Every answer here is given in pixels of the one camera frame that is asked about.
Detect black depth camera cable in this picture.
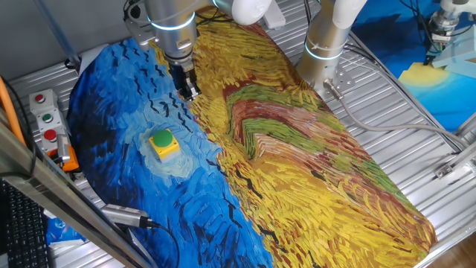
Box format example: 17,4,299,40
139,217,182,268

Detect black keyboard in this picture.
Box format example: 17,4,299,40
0,178,51,268

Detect grey box green button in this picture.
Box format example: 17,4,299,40
34,109,65,133

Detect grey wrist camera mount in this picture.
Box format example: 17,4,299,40
124,14,156,52

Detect orange hose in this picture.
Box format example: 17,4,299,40
0,75,28,147

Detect blue tissue pack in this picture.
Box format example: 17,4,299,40
45,217,86,245

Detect grey box red mushroom button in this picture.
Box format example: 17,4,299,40
39,125,70,154

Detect grey box flat red button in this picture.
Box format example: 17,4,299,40
28,88,60,116

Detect background robot gripper body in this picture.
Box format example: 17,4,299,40
423,35,451,66

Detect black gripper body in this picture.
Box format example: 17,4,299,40
171,59,197,83

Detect green button yellow box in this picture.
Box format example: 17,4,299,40
147,128,184,164

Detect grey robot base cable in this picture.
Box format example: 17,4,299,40
322,78,476,148

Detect background robot black cables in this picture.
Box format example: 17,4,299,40
398,0,434,54

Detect painted wheatfield print cloth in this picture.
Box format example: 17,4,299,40
66,9,439,268

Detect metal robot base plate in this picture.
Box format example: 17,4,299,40
314,66,356,102

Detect grey metal pole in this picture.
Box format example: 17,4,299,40
32,0,82,71

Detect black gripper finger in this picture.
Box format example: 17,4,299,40
179,76,190,100
187,74,203,102

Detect blue yellow backdrop cloth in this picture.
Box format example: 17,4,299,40
351,0,476,134

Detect white power strip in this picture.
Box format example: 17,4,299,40
263,0,287,31

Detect thin black cable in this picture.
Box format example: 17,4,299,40
0,77,38,179

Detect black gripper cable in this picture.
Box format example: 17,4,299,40
195,10,235,28

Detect aluminium profile bracket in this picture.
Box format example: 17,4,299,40
433,139,476,179

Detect large light blue gift box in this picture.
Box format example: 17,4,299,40
431,24,476,70

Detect aluminium frame bar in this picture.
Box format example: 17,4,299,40
0,121,155,268

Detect silver depth camera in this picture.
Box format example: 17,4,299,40
99,203,144,229
55,133,72,164

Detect small light blue gift box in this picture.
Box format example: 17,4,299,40
443,59,476,80

